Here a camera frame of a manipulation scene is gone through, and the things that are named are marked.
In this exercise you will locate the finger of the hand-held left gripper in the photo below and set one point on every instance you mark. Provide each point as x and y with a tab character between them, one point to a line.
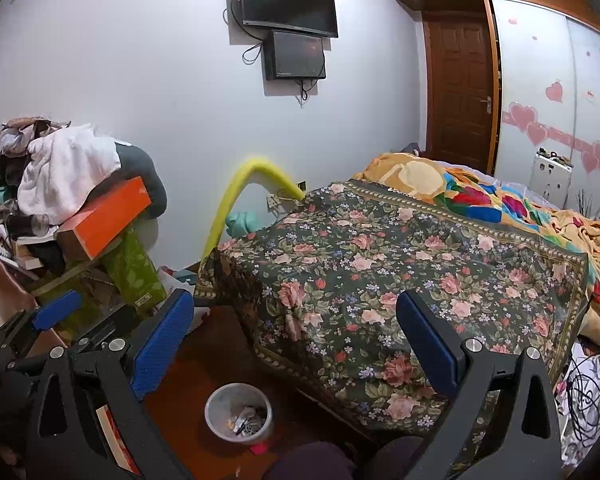
102	330
55	308

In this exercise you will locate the brown wooden door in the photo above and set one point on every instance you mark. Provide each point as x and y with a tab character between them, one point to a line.
457	90

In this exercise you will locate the teal cloth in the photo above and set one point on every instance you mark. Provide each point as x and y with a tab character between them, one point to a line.
240	222

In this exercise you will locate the pile of clothes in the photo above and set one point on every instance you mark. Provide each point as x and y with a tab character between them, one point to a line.
10	145

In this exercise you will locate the small black monitor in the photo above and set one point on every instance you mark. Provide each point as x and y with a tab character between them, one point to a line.
295	55

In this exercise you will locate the person's leg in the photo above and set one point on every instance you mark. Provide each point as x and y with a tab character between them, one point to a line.
397	460
310	462

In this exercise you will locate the grey cushion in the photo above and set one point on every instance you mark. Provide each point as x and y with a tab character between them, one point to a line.
140	170

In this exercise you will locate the white translucent bin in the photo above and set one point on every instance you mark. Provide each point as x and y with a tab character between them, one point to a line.
215	425

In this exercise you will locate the black silver marker pen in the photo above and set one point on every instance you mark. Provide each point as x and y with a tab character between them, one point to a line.
240	424

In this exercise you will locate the white cloth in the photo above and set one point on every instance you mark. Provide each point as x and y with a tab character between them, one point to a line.
65	165

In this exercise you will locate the brown wooden board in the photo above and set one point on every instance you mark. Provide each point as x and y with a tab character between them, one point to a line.
0	280

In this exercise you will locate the person's right leg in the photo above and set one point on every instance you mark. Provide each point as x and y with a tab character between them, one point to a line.
397	460

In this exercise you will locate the white box with holes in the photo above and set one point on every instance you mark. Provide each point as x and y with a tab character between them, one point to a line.
550	175

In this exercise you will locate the person's left leg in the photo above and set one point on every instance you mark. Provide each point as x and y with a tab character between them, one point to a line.
310	462

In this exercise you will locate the orange box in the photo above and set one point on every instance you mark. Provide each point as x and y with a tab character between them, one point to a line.
105	215

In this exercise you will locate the pink candy wrapper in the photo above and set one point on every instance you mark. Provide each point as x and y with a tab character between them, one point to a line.
260	448

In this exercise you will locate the wall socket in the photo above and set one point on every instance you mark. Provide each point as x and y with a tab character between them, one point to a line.
280	200

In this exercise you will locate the yellow foam tube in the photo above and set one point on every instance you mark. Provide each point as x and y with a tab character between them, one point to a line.
225	195

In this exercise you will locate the orange colourful blanket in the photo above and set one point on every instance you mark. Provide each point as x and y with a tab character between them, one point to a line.
420	175

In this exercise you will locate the dark floral blanket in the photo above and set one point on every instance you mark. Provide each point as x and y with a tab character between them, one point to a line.
355	285

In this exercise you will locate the green patterned bag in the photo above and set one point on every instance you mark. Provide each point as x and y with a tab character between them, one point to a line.
130	265

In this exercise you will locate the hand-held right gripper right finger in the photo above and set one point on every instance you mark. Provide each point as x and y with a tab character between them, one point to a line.
425	340

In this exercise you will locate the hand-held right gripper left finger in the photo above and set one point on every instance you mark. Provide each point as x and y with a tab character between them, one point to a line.
162	340

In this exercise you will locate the white wardrobe with pink hearts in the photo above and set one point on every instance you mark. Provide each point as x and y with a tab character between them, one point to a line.
530	60

